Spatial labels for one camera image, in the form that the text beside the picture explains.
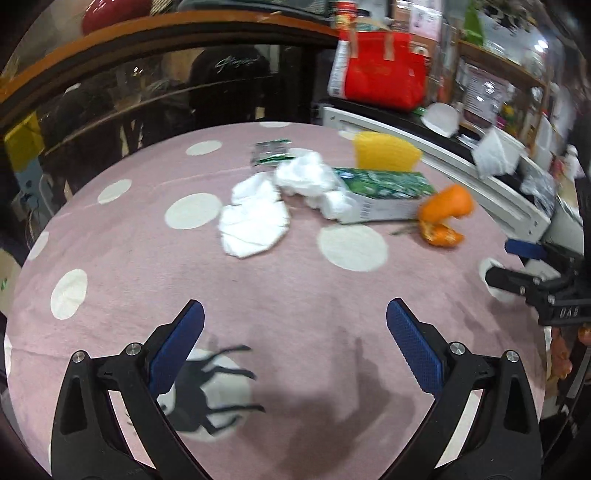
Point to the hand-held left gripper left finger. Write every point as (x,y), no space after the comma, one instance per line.
(178,344)

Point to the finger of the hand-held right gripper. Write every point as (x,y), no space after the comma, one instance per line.
(508,279)
(524,249)

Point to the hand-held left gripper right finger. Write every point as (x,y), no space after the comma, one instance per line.
(413,344)

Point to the small orange peel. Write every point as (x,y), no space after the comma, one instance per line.
(441,235)

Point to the large orange peel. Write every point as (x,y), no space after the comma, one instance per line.
(448,205)

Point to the white tissue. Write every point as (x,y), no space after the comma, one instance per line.
(304,173)
(256,189)
(334,205)
(254,228)

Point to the green and white carton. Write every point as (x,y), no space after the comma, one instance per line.
(392,189)

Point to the green foil wrapper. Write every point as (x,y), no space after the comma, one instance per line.
(270,151)

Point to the person's right hand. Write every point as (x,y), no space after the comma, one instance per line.
(561,355)

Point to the long white drawer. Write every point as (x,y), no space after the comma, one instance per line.
(508,203)

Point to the clear plastic bag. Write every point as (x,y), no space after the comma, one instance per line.
(538,184)

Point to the pink polka dot tablecloth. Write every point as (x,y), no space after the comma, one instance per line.
(138,277)

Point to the small white bottle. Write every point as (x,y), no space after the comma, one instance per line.
(572,161)

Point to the white plastic tub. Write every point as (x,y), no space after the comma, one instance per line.
(517,144)

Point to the white plastic jug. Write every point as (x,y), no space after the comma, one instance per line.
(549,134)

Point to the yellow green bottle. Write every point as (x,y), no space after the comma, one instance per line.
(508,115)

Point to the white label pouch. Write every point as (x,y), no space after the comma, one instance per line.
(482,92)

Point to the wooden shelf rack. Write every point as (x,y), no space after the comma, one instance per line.
(503,69)

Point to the red tote bag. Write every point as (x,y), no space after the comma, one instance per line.
(383,78)

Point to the green leaf plant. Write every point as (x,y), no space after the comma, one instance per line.
(473,23)

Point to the yellow box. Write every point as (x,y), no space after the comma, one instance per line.
(23,147)

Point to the large pink box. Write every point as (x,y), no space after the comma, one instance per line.
(425,18)

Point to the black chair back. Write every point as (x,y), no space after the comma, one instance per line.
(231,83)

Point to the red lid jar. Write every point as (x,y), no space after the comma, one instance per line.
(348,14)

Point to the wooden railing ledge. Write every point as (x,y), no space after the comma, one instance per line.
(138,32)

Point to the red ceramic vase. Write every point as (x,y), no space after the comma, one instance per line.
(115,14)

